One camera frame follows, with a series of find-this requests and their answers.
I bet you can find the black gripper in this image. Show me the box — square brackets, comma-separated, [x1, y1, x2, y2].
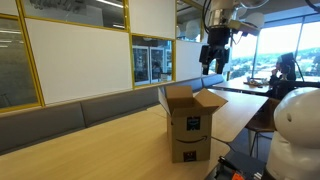
[198, 27, 232, 76]

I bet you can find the brown cardboard shipping box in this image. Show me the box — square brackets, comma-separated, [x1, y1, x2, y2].
[157, 84, 229, 164]

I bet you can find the black orange equipment box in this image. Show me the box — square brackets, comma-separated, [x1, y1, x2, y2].
[204, 149, 269, 180]

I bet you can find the wooden background table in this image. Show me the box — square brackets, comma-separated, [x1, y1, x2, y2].
[212, 75, 272, 95]

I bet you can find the seated person dark jacket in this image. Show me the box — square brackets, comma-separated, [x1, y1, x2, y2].
[266, 52, 320, 100]

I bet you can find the dark chair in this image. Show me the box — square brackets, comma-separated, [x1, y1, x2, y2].
[245, 97, 282, 158]

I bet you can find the grey upholstered bench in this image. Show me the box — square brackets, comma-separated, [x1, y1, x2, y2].
[0, 73, 225, 156]

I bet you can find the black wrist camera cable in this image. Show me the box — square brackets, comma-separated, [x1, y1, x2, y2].
[201, 0, 214, 34]

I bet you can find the yellow window frame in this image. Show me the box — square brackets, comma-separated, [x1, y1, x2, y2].
[0, 0, 206, 114]

